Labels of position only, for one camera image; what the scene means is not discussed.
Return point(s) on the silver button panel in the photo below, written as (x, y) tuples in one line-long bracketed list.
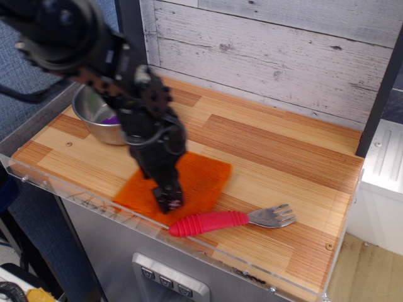
[(157, 281)]

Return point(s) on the white aluminium rail block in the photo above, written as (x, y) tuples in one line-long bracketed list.
[(383, 163)]

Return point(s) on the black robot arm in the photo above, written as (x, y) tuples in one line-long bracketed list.
[(72, 40)]

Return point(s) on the yellow object at corner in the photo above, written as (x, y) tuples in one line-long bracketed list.
[(39, 295)]

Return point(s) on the red handled metal fork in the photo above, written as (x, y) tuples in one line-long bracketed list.
[(197, 224)]

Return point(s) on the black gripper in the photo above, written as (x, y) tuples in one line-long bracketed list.
[(156, 145)]

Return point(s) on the purple object in bowl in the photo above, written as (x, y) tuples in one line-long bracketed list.
[(113, 120)]

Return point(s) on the clear acrylic table guard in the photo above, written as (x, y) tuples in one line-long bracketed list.
[(277, 157)]

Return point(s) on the orange cloth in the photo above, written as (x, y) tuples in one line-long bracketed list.
[(202, 180)]

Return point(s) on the silver metal bowl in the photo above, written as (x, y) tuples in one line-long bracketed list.
[(91, 108)]

